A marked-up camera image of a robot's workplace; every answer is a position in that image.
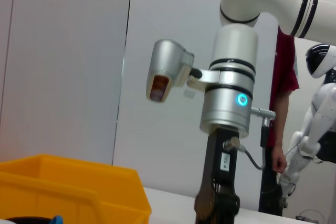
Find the white humanoid robot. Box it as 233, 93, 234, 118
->
278, 43, 336, 209

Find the grey floor cable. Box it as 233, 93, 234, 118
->
296, 209, 320, 221

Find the yellow plastic bin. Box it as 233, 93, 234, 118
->
0, 153, 152, 224

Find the right gripper grey cable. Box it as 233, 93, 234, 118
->
223, 107, 276, 171

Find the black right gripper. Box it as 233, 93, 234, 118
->
193, 126, 241, 224

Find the person in red shirt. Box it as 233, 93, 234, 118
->
258, 0, 308, 217

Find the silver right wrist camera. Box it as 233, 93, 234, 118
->
145, 39, 203, 103

